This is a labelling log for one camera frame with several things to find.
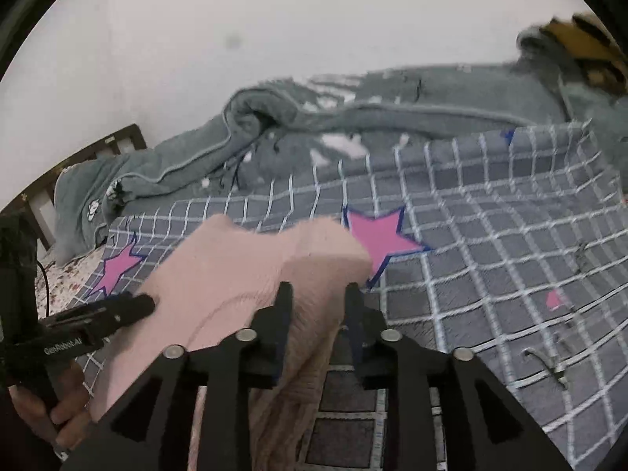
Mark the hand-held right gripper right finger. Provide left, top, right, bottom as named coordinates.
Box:
left=345, top=282, right=575, bottom=471

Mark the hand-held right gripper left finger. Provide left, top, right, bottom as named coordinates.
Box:
left=61, top=281, right=294, bottom=471

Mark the grey-green printed quilt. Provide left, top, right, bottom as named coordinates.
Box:
left=53, top=27, right=628, bottom=267

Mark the floral bed sheet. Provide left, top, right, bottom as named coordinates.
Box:
left=38, top=245, right=115, bottom=319

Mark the black cable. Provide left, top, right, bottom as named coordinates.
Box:
left=36, top=259, right=51, bottom=319

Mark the dark wooden headboard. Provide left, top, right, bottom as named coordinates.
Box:
left=0, top=124, right=148, bottom=252

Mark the person's left hand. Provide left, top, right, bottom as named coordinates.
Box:
left=9, top=357, right=95, bottom=455

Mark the grey checked blanket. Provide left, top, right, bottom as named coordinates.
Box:
left=73, top=120, right=628, bottom=471

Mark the yellow and black patterned cloth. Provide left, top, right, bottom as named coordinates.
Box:
left=539, top=12, right=628, bottom=98

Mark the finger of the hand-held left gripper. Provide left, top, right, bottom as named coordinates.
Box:
left=39, top=292, right=157, bottom=341

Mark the pink knit sweater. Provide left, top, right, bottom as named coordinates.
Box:
left=91, top=213, right=372, bottom=471

